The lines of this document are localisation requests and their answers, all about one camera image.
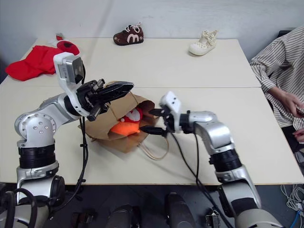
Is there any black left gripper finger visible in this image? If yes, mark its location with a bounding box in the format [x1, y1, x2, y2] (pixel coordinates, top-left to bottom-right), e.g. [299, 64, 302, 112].
[99, 88, 133, 105]
[104, 81, 135, 94]

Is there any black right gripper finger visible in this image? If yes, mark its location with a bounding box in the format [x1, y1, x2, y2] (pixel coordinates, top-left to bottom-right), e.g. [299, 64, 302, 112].
[148, 108, 167, 117]
[140, 126, 167, 137]

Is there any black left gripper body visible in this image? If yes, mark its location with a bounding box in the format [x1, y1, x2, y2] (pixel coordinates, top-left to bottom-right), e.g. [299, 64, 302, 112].
[76, 79, 113, 121]

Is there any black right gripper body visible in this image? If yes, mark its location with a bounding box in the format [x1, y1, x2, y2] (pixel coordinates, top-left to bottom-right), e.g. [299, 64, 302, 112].
[161, 108, 176, 139]

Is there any brown paper bag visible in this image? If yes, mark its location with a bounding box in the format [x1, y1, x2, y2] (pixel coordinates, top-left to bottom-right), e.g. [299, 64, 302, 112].
[78, 80, 171, 161]

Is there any red and white plush toy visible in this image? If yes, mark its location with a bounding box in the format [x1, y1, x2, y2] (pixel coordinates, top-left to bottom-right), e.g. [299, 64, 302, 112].
[118, 106, 144, 124]

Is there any orange plush toy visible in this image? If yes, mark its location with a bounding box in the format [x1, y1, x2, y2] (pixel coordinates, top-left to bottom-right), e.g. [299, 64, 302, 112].
[110, 120, 141, 136]

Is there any red plush with black spot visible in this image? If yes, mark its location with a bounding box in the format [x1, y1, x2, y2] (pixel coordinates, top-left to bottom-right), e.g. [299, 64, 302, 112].
[48, 34, 80, 57]

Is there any person right hand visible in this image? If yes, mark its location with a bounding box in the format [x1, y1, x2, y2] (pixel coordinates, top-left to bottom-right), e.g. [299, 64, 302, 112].
[276, 91, 304, 117]

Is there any person left hand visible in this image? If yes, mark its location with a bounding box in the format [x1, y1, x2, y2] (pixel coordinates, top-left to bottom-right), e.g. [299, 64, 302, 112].
[292, 129, 304, 143]

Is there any brown child shoe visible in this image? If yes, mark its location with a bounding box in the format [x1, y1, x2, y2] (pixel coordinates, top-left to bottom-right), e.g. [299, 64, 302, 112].
[113, 21, 145, 46]

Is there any red cloth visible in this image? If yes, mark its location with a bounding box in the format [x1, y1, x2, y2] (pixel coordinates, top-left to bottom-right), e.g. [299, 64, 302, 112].
[5, 45, 62, 82]

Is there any cream white child shoe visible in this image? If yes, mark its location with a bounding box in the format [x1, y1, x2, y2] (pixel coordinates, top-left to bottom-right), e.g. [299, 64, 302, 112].
[188, 29, 219, 57]

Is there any dark rounded shape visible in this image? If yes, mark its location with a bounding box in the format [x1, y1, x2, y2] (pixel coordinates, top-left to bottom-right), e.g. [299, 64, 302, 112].
[164, 193, 198, 228]
[111, 204, 141, 228]

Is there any person in striped shirt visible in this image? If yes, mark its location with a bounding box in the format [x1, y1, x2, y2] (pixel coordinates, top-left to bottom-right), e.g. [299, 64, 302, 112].
[249, 25, 304, 154]

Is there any black chair back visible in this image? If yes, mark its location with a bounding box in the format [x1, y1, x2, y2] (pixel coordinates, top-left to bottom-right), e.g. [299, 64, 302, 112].
[277, 28, 298, 39]

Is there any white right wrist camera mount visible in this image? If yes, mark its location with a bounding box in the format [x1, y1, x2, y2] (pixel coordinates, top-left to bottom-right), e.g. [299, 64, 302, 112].
[158, 90, 183, 133]

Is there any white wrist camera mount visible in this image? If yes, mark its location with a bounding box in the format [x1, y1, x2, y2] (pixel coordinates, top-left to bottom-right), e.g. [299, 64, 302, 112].
[53, 52, 86, 117]
[158, 90, 183, 133]

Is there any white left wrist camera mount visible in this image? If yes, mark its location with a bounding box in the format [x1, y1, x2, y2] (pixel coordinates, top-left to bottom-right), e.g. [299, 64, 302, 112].
[53, 52, 86, 117]

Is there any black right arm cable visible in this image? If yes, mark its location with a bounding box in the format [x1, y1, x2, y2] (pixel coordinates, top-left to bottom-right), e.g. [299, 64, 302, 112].
[170, 132, 235, 228]

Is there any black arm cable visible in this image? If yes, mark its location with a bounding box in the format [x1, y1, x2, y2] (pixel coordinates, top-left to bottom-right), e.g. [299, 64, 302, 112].
[170, 132, 235, 228]
[48, 116, 89, 219]

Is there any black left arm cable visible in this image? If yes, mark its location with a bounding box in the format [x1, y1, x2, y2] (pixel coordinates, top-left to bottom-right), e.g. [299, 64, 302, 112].
[48, 116, 89, 219]

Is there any small metal bracket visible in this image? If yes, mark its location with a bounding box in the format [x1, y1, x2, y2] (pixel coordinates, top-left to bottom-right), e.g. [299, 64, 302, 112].
[205, 209, 221, 228]

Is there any thick black hose loop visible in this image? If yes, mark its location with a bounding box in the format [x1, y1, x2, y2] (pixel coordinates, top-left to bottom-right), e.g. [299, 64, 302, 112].
[0, 182, 38, 228]

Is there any white cable bundle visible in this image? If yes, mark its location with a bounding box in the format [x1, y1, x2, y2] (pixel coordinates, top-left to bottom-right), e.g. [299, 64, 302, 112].
[279, 182, 304, 212]

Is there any blue cable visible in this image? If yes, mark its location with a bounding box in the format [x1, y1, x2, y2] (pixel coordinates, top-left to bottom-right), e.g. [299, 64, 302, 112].
[290, 209, 304, 228]

